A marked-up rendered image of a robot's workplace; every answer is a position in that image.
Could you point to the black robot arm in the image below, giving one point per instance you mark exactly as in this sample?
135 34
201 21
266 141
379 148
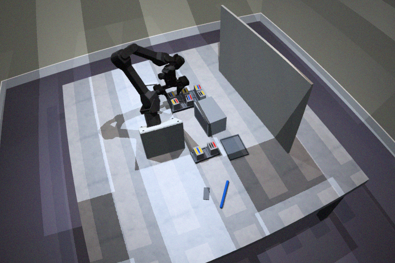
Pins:
149 99

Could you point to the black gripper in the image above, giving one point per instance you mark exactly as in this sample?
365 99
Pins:
181 82

